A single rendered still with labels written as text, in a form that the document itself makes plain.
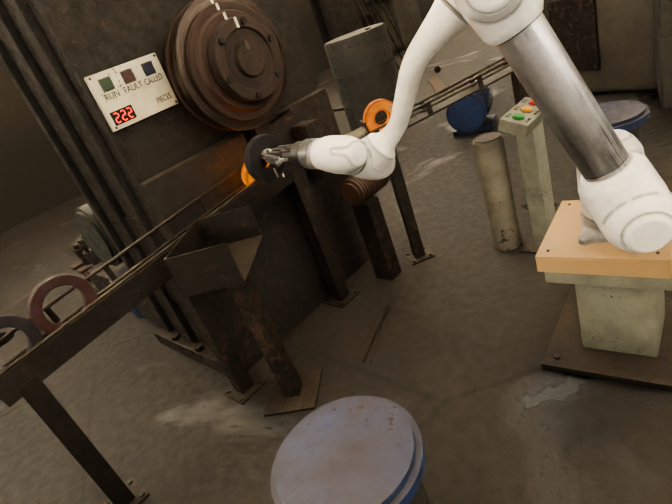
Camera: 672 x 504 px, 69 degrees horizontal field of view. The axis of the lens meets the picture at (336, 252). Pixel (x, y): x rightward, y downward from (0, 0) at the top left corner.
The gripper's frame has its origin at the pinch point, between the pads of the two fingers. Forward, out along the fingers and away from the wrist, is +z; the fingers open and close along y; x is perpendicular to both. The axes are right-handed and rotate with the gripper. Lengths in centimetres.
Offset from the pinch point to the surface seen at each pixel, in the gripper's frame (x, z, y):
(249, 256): -23.9, -6.1, -24.1
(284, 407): -83, -5, -35
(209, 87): 22.5, 21.4, 3.8
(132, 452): -86, 40, -78
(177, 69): 30.9, 27.3, -1.4
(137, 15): 50, 41, 1
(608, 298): -57, -94, 27
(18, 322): -13, 25, -82
